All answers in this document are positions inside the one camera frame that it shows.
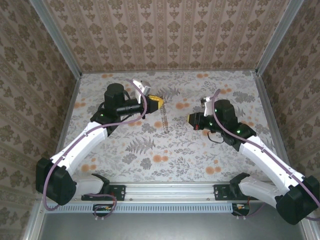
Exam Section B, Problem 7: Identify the aluminium corner post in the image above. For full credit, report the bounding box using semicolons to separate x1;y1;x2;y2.
28;0;83;77
254;0;305;76

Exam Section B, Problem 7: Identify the grey slotted cable duct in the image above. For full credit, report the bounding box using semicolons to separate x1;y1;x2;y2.
46;202;233;214

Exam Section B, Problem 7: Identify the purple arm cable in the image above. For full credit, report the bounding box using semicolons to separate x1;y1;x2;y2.
208;88;320;221
42;78;149;221

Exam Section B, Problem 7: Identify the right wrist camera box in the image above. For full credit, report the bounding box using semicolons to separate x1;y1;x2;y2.
200;96;216;117

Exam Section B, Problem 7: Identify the black cable junction box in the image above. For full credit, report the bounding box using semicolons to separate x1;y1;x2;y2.
231;202;251;216
92;203;114;217

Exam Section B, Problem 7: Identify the aluminium mounting rail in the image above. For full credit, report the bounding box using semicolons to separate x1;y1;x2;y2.
36;181;281;201

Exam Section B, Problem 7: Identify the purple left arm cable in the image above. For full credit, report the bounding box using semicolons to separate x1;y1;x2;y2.
42;78;149;221

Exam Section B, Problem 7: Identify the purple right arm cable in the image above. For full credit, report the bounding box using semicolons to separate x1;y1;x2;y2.
208;88;320;221

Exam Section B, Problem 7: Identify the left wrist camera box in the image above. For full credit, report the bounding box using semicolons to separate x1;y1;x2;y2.
132;78;152;101

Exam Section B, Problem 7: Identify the aluminium table side rail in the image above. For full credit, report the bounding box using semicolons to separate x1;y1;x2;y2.
255;71;296;176

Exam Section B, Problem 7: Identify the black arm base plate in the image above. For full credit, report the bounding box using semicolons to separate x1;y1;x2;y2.
81;184;126;201
213;184;241;201

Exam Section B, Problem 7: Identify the black right camera cable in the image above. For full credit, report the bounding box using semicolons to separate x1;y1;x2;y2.
206;129;226;145

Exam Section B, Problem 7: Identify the grey metal panel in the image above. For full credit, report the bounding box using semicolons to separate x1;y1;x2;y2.
37;212;309;240

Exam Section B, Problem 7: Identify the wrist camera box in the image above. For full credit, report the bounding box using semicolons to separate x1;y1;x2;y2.
200;96;216;117
132;78;152;101

